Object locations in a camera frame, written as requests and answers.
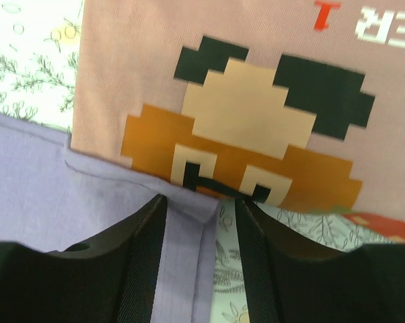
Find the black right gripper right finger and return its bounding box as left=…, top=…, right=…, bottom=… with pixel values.
left=235, top=200, right=405, bottom=323

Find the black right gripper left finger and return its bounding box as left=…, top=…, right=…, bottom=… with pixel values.
left=0, top=195, right=168, bottom=322

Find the purple t shirt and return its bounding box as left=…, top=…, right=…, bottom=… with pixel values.
left=0, top=114, right=219, bottom=322

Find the folded pink printed t shirt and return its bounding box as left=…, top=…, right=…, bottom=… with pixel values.
left=69, top=0, right=405, bottom=243

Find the floral tablecloth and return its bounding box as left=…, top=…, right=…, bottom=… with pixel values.
left=0, top=0, right=397, bottom=323

